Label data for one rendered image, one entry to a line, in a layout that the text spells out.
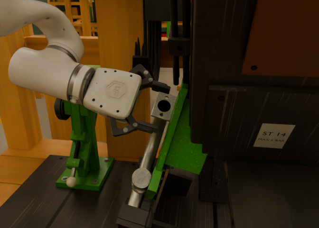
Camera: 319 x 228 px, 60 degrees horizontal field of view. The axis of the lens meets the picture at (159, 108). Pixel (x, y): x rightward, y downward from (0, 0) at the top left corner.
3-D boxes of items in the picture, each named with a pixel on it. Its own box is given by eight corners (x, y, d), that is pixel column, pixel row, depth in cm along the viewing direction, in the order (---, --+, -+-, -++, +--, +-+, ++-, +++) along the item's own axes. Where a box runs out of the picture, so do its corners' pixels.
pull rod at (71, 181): (74, 189, 73) (72, 171, 71) (64, 188, 74) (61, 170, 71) (83, 177, 78) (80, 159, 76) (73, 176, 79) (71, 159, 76)
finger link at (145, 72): (139, 80, 58) (170, 89, 58) (144, 67, 59) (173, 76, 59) (139, 86, 61) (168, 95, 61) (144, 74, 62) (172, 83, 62)
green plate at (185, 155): (191, 199, 53) (230, 102, 44) (149, 186, 53) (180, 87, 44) (193, 164, 63) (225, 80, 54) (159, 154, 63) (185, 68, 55)
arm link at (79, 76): (62, 94, 53) (77, 98, 53) (80, 56, 56) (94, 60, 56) (72, 109, 61) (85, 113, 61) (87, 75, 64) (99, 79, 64)
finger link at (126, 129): (121, 130, 54) (154, 140, 54) (126, 115, 55) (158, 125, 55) (122, 134, 57) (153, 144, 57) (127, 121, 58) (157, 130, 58)
